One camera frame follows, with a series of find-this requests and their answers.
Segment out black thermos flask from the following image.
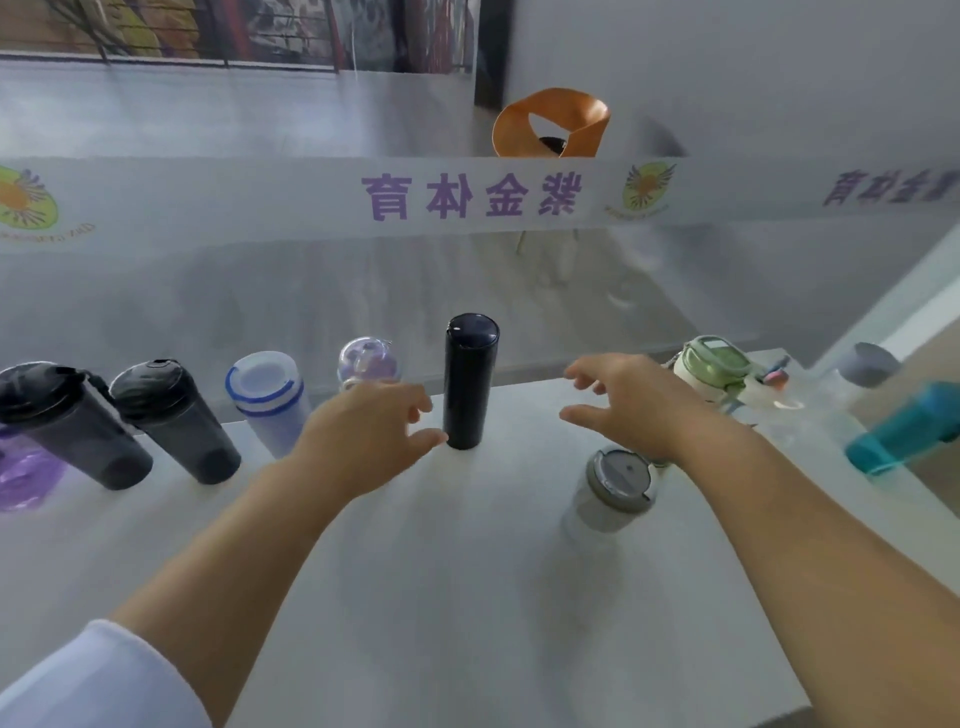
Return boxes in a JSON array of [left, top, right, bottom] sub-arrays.
[[442, 312, 502, 451]]

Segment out person's left hand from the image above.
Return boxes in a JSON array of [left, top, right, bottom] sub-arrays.
[[292, 380, 450, 500]]

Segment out orange chair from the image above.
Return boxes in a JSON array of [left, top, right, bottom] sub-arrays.
[[491, 87, 613, 256]]

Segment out green transparent bottle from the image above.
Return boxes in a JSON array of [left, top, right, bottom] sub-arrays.
[[671, 335, 755, 421]]

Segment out purple cartoon dome bottle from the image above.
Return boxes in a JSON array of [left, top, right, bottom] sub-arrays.
[[0, 423, 69, 515]]

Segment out person's left forearm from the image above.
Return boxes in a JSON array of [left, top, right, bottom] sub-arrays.
[[110, 457, 354, 728]]

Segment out clear bottle white lid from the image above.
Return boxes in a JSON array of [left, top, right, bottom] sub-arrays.
[[562, 446, 660, 545]]

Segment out white bottle blue ring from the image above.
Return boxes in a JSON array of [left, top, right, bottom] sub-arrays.
[[224, 350, 313, 460]]

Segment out clear bottle white ends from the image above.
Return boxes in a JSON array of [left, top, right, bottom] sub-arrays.
[[738, 356, 808, 429]]

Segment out black railing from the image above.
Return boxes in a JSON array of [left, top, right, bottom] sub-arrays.
[[0, 0, 481, 75]]

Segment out teal water bottle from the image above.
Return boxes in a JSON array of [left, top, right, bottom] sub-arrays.
[[844, 380, 960, 478]]

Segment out frosted band with purple print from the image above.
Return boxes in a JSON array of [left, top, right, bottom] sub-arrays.
[[0, 155, 960, 256]]

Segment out person's right forearm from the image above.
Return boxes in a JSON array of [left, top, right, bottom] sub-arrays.
[[674, 419, 960, 728]]

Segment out small lilac cartoon bottle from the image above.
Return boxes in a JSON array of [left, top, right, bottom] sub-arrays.
[[335, 335, 403, 393]]

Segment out white table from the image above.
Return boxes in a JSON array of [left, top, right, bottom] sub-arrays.
[[0, 348, 960, 728]]

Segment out clear bottle grey cap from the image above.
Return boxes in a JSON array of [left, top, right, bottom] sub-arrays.
[[787, 342, 901, 429]]

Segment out person's right hand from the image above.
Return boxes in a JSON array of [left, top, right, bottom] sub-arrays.
[[558, 353, 751, 466]]

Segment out person's white shirt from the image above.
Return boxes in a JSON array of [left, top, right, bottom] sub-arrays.
[[0, 618, 214, 728]]

